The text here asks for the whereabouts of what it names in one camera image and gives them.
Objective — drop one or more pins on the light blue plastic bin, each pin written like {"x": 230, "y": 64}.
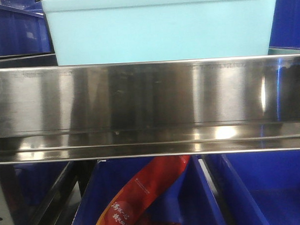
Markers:
{"x": 122, "y": 31}

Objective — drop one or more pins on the dark blue bin lower middle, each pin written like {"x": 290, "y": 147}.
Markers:
{"x": 189, "y": 201}

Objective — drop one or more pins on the dark blue bin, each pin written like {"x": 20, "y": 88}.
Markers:
{"x": 286, "y": 24}
{"x": 22, "y": 32}
{"x": 259, "y": 188}
{"x": 36, "y": 179}
{"x": 189, "y": 201}

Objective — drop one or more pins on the dark blue bin lower right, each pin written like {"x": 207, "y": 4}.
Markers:
{"x": 259, "y": 188}

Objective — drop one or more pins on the dark blue bin lower left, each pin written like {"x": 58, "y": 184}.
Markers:
{"x": 36, "y": 179}

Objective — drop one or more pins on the dark blue bin upper left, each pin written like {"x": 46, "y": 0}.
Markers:
{"x": 22, "y": 32}

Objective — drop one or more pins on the dark blue bin upper right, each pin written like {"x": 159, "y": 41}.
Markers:
{"x": 286, "y": 24}

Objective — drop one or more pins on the red snack package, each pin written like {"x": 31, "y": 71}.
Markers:
{"x": 133, "y": 199}

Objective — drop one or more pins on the stainless steel shelf rail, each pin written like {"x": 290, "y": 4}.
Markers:
{"x": 221, "y": 105}

